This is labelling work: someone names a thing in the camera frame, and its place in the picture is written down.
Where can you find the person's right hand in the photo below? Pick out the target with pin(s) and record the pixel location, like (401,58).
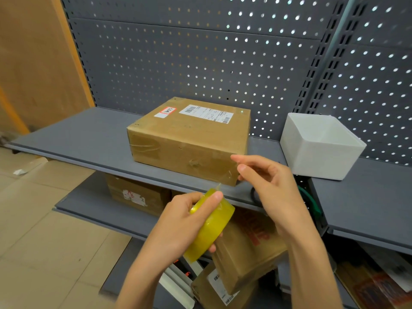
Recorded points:
(280,196)

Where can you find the cardboard box red lettering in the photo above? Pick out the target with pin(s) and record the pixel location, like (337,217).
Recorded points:
(248,251)

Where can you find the white flat strips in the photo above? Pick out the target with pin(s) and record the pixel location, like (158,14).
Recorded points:
(180,279)

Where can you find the person's left hand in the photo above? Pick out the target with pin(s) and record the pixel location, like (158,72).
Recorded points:
(180,228)

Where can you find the cardboard box barcode label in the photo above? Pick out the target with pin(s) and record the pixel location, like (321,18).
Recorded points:
(212,289)

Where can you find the brown cardboard box white labels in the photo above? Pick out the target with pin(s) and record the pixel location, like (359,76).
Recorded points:
(180,138)

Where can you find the cardboard box red blue print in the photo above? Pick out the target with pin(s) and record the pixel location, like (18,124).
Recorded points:
(376,286)

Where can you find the grey perforated back panel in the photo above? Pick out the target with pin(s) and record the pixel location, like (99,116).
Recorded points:
(373,80)
(193,57)

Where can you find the brown wooden panel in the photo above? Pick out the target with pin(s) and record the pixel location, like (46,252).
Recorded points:
(35,64)

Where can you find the black scissors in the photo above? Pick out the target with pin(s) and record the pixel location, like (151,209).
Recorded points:
(256,196)

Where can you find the grey slotted upright post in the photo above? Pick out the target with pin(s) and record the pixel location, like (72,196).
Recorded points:
(80,51)
(328,54)

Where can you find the cardboard box torn white sticker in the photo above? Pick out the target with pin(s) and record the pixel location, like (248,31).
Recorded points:
(138,193)

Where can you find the white paper scrap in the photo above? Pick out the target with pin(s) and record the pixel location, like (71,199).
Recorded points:
(20,172)

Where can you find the yellow tape roll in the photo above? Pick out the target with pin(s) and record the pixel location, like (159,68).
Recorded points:
(209,228)

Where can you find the white plastic bin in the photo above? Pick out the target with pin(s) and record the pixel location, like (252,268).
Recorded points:
(322,148)

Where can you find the person's left forearm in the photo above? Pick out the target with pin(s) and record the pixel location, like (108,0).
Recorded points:
(141,286)

